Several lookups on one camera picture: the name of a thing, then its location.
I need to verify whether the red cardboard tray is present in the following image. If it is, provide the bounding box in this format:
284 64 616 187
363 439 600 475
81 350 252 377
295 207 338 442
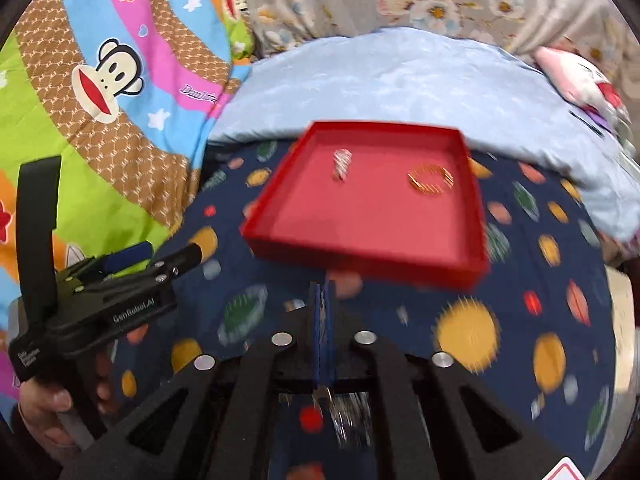
241 122 489 289

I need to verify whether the silver metal wristwatch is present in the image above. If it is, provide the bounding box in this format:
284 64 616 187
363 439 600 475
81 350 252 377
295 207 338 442
312 386 373 450

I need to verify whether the white pearl bracelet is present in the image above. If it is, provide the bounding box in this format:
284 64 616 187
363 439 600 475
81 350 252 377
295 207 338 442
332 148 354 183

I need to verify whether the gold twisted cuff bangle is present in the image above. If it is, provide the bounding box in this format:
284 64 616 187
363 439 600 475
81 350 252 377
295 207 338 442
407 164 454 195

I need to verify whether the left human hand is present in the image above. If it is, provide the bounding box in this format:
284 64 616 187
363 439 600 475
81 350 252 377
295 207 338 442
16 349 114 461

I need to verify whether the colourful monkey cartoon blanket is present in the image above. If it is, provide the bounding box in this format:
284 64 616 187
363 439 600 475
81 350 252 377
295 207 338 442
0 0 256 411

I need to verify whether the navy planet print bedsheet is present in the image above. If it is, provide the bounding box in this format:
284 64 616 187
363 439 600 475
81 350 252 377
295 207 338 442
112 141 615 474

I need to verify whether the light blue quilt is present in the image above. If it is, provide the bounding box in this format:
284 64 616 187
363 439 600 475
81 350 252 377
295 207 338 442
208 28 639 240

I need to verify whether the pink white plush pillow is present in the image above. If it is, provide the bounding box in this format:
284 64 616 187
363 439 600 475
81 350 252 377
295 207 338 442
533 47 630 128

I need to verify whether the grey floral curtain fabric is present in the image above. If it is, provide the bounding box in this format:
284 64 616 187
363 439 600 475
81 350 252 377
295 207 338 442
246 0 639 78

